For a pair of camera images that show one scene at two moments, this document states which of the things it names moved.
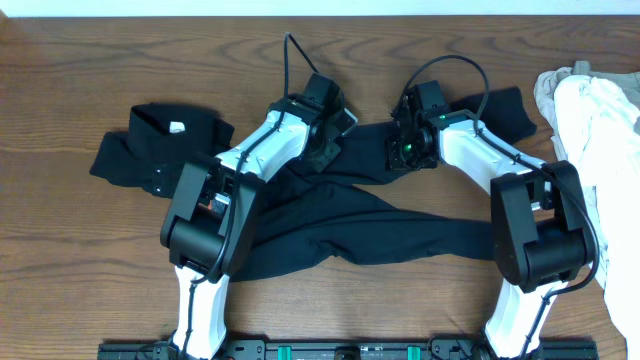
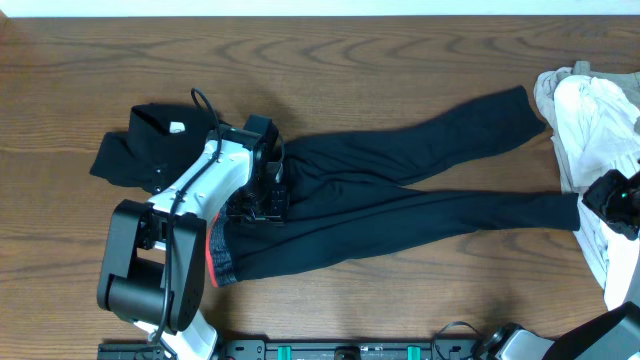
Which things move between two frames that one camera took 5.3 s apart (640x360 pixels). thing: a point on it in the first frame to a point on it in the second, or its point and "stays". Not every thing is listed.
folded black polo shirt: [159, 139] stays
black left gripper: [329, 145] to [267, 203]
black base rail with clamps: [344, 350] stays
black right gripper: [394, 160] to [598, 199]
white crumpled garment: [601, 132] stays
